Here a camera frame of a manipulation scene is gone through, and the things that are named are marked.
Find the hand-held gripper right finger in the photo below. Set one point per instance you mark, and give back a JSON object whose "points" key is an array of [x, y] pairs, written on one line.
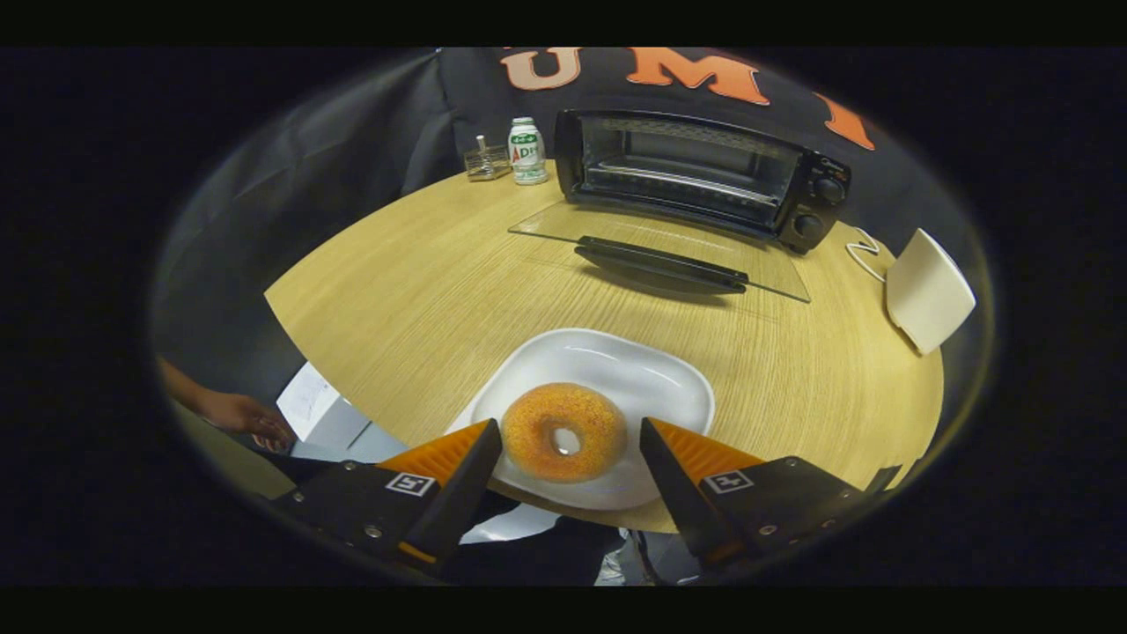
{"points": [[682, 493]]}

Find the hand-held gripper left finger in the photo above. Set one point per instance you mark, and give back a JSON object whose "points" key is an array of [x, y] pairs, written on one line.
{"points": [[453, 502]]}

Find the orange sugared donut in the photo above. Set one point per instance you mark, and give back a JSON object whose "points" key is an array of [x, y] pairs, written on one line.
{"points": [[528, 431]]}

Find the black toaster oven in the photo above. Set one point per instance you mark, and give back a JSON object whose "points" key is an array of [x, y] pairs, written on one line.
{"points": [[687, 189]]}

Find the white bread toaster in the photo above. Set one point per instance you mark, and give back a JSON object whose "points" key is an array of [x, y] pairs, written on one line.
{"points": [[929, 291]]}

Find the white plate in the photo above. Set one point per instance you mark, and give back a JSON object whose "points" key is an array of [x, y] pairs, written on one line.
{"points": [[616, 370]]}

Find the white paper sheet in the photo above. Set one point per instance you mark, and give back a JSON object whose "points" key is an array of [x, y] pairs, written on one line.
{"points": [[308, 401]]}

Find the small white drink bottle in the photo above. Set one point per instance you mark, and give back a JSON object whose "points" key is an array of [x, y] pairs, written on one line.
{"points": [[527, 154]]}

